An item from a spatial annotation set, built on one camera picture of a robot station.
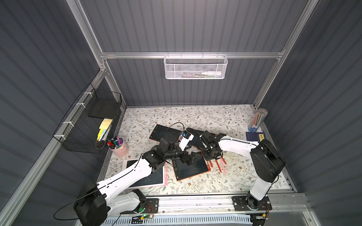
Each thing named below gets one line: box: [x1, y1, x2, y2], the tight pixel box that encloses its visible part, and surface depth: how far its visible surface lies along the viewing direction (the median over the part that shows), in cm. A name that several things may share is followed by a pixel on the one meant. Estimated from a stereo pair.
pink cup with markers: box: [107, 135, 129, 158], surface depth 86 cm
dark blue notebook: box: [245, 131, 266, 143], surface depth 101 cm
